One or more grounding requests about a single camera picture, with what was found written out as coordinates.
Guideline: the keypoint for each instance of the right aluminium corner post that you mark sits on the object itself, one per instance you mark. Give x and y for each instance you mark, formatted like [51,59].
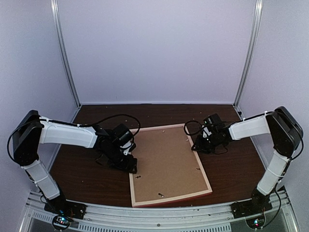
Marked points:
[250,51]

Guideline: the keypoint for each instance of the left controller board with leds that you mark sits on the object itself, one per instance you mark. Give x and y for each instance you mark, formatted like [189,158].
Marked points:
[61,222]

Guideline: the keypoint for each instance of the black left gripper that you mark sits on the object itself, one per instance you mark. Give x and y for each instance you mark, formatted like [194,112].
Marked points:
[127,166]

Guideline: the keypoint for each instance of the left aluminium corner post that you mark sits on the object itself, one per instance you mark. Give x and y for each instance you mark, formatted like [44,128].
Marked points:
[64,56]

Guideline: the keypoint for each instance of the aluminium corner post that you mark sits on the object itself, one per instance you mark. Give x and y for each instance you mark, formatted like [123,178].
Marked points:
[64,56]
[250,51]

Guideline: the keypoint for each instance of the right camera cable black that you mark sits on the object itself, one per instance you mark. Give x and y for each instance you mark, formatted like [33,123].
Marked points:
[192,127]

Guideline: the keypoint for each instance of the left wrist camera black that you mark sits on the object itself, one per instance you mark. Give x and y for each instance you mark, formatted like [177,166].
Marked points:
[121,135]

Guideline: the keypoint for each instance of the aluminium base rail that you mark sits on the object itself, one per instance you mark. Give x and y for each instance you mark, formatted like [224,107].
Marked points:
[209,218]

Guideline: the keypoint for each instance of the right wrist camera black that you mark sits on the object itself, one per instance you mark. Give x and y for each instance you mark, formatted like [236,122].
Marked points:
[213,123]

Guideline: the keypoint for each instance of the brown backing board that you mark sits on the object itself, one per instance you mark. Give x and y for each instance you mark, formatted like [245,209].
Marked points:
[166,164]

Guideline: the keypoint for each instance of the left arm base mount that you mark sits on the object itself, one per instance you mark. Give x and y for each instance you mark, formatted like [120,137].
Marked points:
[61,206]

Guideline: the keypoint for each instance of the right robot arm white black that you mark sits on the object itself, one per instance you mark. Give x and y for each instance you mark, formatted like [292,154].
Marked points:
[285,131]

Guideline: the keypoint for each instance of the right controller board with leds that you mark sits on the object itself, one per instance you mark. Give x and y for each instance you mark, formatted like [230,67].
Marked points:
[256,222]

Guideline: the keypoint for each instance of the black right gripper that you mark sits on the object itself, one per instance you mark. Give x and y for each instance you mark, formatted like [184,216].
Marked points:
[201,147]

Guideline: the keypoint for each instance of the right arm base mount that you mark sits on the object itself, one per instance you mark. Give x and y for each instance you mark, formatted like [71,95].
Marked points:
[255,205]

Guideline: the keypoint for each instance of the controller board with leds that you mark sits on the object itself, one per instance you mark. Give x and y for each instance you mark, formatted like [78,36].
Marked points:
[256,222]
[61,222]

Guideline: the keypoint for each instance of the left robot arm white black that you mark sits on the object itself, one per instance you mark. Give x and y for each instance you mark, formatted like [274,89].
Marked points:
[22,146]

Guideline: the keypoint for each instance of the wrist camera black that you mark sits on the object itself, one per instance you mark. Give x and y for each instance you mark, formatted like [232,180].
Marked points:
[121,135]
[213,123]

